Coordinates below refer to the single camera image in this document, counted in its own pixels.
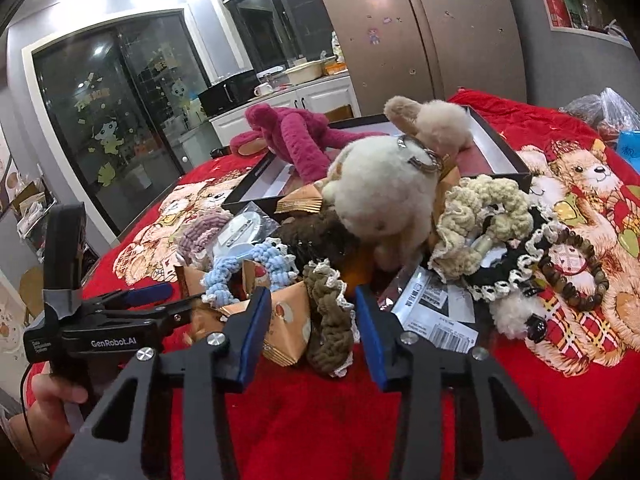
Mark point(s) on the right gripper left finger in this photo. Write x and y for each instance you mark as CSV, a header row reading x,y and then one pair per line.
x,y
127,435

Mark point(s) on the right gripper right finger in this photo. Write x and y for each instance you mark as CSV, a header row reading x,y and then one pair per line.
x,y
460,414

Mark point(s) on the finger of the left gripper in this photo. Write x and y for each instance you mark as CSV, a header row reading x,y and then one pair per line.
x,y
168,317
125,299

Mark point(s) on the orange triangular snack pack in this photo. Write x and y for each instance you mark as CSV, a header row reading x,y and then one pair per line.
x,y
289,330

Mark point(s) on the blue crochet scrunchie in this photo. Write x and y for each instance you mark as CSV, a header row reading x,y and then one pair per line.
x,y
271,254

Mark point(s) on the olive brown scrunchie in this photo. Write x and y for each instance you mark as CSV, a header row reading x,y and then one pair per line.
x,y
334,332

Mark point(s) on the black white lace scrunchie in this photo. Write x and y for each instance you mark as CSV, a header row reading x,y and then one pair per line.
x,y
515,267

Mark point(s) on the magenta plush bear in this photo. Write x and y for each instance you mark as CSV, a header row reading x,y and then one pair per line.
x,y
297,136

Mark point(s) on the person's left hand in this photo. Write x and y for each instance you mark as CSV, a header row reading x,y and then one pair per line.
x,y
30,441

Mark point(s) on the pink crochet scrunchie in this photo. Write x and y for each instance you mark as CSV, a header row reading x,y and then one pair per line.
x,y
200,233

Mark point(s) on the red teddy bear blanket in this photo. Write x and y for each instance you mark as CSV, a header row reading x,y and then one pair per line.
x,y
291,423

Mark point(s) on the white disc in plastic bag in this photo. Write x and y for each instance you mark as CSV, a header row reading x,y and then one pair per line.
x,y
250,226

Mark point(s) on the dark bag with barcode label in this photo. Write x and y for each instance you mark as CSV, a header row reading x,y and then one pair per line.
x,y
444,314

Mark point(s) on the dark brown fuzzy item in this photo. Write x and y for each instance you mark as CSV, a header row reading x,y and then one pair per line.
x,y
317,237

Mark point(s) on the gold snack pack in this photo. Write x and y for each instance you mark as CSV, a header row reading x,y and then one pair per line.
x,y
306,199

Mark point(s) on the orange tangerine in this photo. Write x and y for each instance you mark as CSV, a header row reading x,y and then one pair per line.
x,y
358,270

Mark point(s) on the glass sliding door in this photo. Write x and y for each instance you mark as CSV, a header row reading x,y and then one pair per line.
x,y
120,98

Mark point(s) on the black microwave oven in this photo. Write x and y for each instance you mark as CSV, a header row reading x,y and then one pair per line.
x,y
229,93

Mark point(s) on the white mug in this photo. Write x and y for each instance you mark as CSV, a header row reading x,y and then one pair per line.
x,y
264,89

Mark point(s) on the beige crochet scrunchie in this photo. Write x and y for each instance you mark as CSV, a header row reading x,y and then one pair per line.
x,y
478,214

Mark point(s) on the cream plastic basin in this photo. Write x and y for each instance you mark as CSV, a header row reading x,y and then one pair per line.
x,y
305,72

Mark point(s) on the white kitchen cabinet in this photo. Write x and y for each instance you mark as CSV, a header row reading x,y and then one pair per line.
x,y
320,96

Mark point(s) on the black shallow gift box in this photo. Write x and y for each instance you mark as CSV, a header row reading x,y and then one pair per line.
x,y
375,176

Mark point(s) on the blue plastic bag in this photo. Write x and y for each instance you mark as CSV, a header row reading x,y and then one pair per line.
x,y
628,147

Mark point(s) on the clear plastic bag of fruit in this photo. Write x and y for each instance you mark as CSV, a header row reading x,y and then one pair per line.
x,y
606,112

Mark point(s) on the champagne double door refrigerator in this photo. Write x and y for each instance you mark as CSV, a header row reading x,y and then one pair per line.
x,y
428,49

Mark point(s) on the white plush rabbit keychain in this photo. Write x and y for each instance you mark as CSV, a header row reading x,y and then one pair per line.
x,y
383,189

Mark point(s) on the white wall shelf unit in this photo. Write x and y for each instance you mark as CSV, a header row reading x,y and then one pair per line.
x,y
593,19

